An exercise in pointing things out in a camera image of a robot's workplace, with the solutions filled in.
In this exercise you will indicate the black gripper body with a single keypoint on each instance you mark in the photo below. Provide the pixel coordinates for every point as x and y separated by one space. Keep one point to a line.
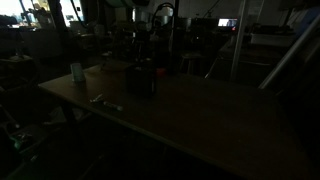
144 46

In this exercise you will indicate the Franka robot arm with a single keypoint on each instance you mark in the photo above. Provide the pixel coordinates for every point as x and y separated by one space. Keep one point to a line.
142 16

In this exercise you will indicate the round wooden stool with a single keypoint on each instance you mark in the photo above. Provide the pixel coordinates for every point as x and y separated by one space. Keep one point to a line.
191 60

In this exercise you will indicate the white marker pen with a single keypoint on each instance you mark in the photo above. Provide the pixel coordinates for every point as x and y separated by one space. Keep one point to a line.
112 106

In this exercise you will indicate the white paper cup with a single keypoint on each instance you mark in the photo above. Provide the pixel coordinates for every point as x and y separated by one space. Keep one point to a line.
77 72

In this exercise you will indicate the lit computer monitor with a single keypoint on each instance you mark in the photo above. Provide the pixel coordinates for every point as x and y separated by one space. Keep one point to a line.
227 22

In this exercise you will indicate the slanted grey metal beam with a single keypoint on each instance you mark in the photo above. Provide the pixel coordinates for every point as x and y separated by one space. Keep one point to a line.
290 53

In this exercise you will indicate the upright grey metal post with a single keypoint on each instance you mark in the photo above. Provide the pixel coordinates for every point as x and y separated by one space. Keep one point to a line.
239 40

